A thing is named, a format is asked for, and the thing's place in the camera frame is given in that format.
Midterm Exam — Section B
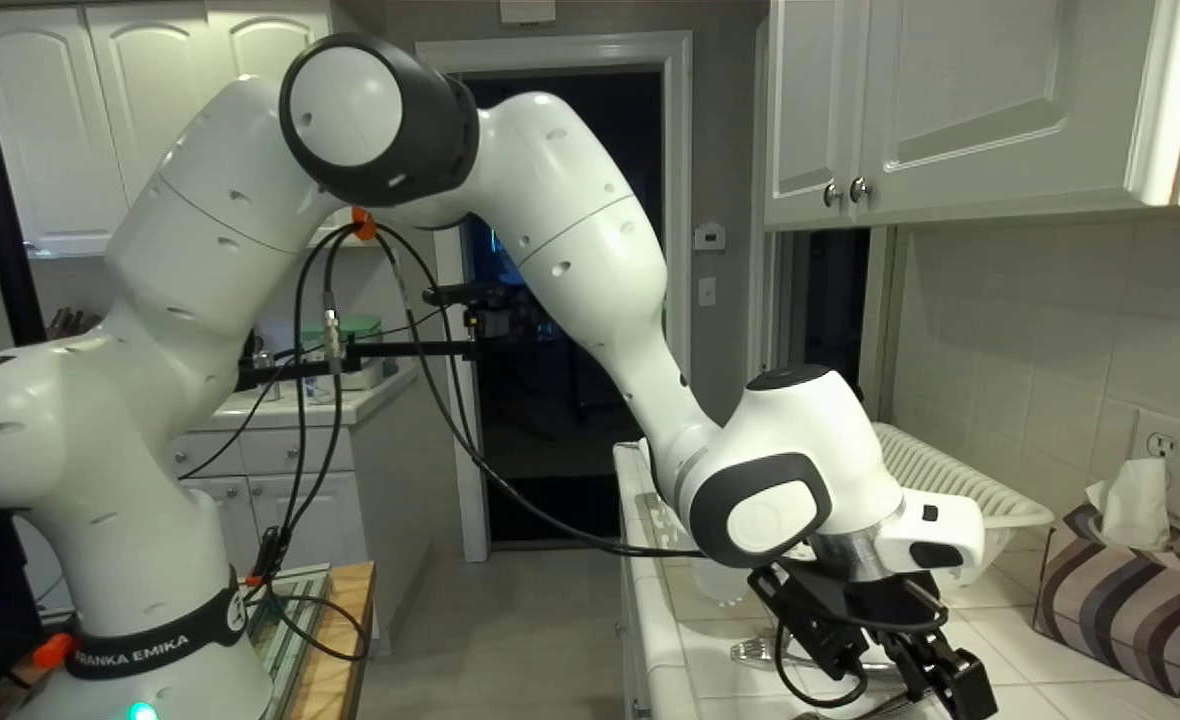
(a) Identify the grey metal base plate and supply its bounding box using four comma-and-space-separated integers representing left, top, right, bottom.
241, 564, 337, 675

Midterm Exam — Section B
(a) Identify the black stereo camera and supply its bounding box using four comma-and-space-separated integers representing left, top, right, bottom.
425, 277, 516, 334

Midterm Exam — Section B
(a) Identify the striped tissue box cover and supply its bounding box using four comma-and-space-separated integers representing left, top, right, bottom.
1033, 498, 1180, 701

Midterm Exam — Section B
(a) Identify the white plastic dish rack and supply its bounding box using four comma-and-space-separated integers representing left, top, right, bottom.
641, 421, 1060, 603

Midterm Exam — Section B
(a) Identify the orange clamp handle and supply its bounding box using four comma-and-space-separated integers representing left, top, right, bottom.
18, 630, 78, 675

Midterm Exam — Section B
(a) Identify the white wall outlet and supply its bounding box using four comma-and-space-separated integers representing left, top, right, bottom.
1126, 408, 1180, 517

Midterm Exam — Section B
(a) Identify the white upper cabinet door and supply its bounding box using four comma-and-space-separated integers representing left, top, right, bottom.
759, 0, 874, 233
862, 0, 1172, 224

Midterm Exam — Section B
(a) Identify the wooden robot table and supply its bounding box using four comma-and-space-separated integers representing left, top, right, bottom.
280, 555, 379, 720

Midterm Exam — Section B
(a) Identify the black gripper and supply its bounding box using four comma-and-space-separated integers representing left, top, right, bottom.
854, 570, 1004, 720

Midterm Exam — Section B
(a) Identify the white door frame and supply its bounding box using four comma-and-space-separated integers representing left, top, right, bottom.
413, 29, 700, 564

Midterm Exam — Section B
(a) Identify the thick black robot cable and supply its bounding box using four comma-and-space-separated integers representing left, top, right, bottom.
363, 217, 870, 711

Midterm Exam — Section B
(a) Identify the black cable with silver connector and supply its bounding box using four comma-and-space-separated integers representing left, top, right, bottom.
171, 224, 373, 665

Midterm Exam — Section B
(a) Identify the white background base cabinet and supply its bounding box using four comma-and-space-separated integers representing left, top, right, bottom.
163, 374, 420, 630

